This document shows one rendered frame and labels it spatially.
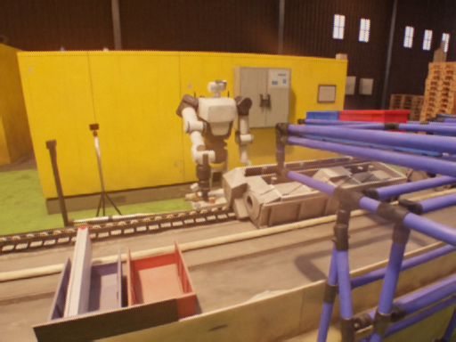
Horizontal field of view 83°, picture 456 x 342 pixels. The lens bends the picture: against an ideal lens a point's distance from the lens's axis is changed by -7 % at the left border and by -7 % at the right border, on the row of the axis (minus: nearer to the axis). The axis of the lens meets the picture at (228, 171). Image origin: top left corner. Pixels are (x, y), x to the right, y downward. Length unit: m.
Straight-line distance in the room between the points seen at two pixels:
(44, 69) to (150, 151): 1.46
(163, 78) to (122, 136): 0.84
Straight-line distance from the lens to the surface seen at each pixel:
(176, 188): 3.71
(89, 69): 3.45
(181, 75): 3.48
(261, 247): 1.33
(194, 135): 1.70
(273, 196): 1.39
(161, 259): 1.18
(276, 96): 3.68
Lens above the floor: 1.48
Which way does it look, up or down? 18 degrees down
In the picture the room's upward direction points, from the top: straight up
